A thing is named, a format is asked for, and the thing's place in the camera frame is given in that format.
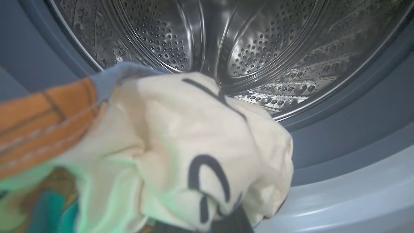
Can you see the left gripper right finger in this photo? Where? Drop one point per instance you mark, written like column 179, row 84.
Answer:
column 236, row 223

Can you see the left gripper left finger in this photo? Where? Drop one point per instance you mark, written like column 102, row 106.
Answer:
column 174, row 229

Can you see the cream garment with black print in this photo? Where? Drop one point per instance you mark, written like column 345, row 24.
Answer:
column 178, row 129

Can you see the blue garment with orange patches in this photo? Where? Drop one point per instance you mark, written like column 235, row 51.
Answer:
column 48, row 119

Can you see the white washing machine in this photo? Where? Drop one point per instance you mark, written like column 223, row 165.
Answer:
column 355, row 207

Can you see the grey rubber door seal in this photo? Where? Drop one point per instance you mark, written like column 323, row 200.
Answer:
column 355, row 129

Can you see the steel washing machine drum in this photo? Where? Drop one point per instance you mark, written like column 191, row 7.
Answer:
column 268, row 38

